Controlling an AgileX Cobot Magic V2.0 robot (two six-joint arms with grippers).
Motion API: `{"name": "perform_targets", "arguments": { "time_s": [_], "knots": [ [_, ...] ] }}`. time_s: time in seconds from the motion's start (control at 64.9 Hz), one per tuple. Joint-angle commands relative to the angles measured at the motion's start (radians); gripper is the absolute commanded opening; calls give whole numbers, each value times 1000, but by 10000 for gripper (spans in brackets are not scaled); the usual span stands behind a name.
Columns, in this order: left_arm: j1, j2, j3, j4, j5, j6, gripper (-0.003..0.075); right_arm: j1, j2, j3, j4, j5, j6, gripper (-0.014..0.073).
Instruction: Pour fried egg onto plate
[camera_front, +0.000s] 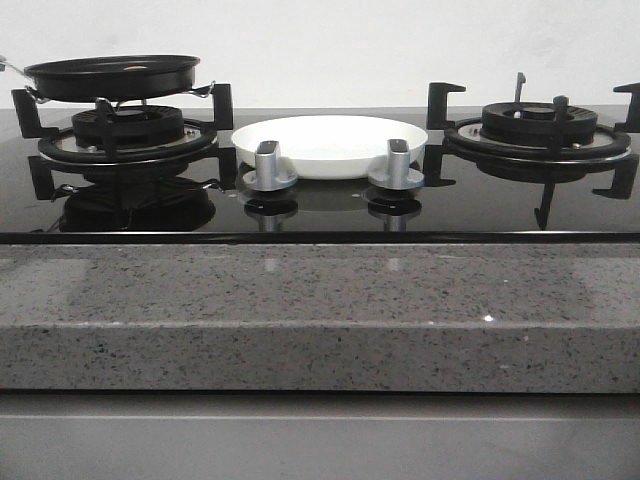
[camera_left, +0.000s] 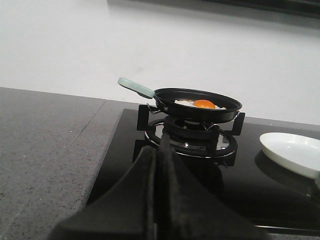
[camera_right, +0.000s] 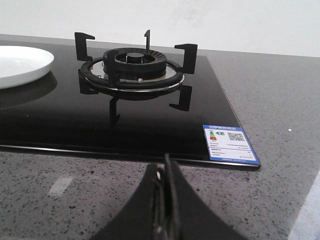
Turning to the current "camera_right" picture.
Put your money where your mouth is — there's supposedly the right black gas burner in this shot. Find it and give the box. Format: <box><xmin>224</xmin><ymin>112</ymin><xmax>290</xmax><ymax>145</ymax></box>
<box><xmin>103</xmin><ymin>47</ymin><xmax>167</xmax><ymax>80</ymax></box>

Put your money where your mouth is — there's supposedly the white round plate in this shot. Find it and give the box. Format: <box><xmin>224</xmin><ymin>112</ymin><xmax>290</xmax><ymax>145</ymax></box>
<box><xmin>0</xmin><ymin>45</ymin><xmax>54</xmax><ymax>89</ymax></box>

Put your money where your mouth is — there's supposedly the black glass gas cooktop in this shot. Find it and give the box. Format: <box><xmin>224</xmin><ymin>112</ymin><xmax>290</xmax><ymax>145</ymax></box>
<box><xmin>0</xmin><ymin>41</ymin><xmax>261</xmax><ymax>169</ymax></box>

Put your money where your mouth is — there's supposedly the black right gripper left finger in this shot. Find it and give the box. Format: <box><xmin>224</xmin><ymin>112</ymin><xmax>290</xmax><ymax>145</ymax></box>
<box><xmin>91</xmin><ymin>164</ymin><xmax>165</xmax><ymax>240</ymax></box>

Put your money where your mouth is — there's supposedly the blue energy label sticker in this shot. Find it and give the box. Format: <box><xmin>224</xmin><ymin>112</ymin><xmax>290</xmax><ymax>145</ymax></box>
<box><xmin>203</xmin><ymin>124</ymin><xmax>260</xmax><ymax>165</ymax></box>

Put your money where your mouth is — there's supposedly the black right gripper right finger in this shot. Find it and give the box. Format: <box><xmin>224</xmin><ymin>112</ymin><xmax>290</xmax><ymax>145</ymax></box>
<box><xmin>163</xmin><ymin>154</ymin><xmax>245</xmax><ymax>240</ymax></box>

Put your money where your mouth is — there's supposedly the right black burner grate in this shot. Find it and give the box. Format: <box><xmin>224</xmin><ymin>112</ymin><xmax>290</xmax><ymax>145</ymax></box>
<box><xmin>74</xmin><ymin>30</ymin><xmax>198</xmax><ymax>93</ymax></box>

